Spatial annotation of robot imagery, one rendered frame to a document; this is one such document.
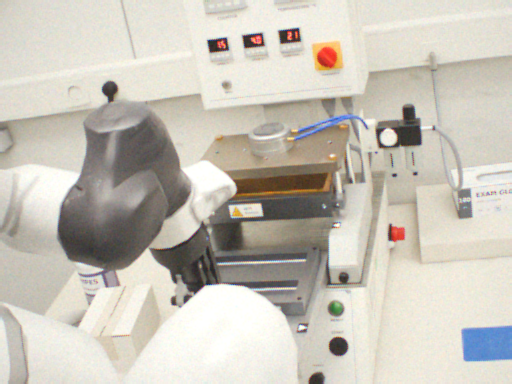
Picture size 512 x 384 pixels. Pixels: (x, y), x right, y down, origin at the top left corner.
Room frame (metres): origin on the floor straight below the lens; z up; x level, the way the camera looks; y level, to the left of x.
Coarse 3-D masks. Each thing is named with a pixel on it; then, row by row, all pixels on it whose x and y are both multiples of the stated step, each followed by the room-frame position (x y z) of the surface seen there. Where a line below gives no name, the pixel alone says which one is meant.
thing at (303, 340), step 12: (324, 264) 1.07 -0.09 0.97; (324, 276) 1.05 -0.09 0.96; (324, 288) 1.03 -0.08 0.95; (312, 300) 0.97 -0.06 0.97; (312, 312) 0.94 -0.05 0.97; (288, 324) 0.92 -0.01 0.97; (312, 324) 0.92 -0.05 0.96; (300, 336) 0.88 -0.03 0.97; (312, 336) 0.91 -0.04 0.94; (300, 348) 0.85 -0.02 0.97; (300, 360) 0.83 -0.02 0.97; (300, 372) 0.82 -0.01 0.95
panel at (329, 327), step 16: (336, 288) 1.06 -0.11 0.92; (352, 288) 1.05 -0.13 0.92; (352, 304) 1.04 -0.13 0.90; (320, 320) 1.05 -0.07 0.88; (336, 320) 1.04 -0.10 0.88; (352, 320) 1.03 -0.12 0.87; (320, 336) 1.04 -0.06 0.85; (336, 336) 1.03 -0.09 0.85; (352, 336) 1.02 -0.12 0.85; (320, 352) 1.03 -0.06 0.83; (352, 352) 1.01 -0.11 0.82; (320, 368) 1.02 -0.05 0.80; (336, 368) 1.01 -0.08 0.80; (352, 368) 1.00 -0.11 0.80
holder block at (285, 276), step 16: (224, 256) 1.12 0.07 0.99; (240, 256) 1.11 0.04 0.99; (256, 256) 1.10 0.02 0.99; (272, 256) 1.10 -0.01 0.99; (288, 256) 1.09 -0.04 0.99; (304, 256) 1.08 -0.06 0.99; (320, 256) 1.08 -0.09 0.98; (224, 272) 1.07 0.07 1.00; (240, 272) 1.06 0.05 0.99; (256, 272) 1.05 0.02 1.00; (272, 272) 1.04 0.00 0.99; (288, 272) 1.03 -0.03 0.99; (304, 272) 1.02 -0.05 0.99; (256, 288) 1.02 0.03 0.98; (272, 288) 1.01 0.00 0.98; (288, 288) 1.00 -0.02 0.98; (304, 288) 0.97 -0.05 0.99; (288, 304) 0.94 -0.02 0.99; (304, 304) 0.94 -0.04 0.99
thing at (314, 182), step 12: (240, 180) 1.28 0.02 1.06; (252, 180) 1.27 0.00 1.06; (264, 180) 1.26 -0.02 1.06; (276, 180) 1.25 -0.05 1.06; (288, 180) 1.24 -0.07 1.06; (300, 180) 1.23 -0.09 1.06; (312, 180) 1.22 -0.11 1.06; (324, 180) 1.21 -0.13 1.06; (240, 192) 1.23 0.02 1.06; (252, 192) 1.22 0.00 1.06; (264, 192) 1.21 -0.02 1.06; (276, 192) 1.20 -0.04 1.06; (288, 192) 1.19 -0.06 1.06; (300, 192) 1.19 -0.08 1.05
